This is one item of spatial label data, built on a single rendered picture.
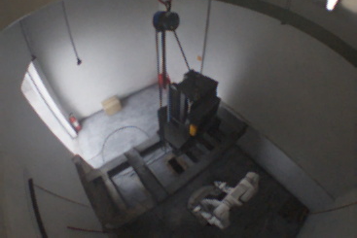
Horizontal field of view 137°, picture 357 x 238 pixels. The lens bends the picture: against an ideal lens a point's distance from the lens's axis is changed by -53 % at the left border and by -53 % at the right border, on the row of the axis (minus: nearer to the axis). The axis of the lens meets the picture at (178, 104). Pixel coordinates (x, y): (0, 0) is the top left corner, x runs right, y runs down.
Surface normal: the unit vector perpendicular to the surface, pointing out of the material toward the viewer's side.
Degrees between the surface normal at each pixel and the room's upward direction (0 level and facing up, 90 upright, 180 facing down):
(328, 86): 90
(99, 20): 90
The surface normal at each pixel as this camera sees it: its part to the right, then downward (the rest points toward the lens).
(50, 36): 0.63, 0.57
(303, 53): -0.78, 0.43
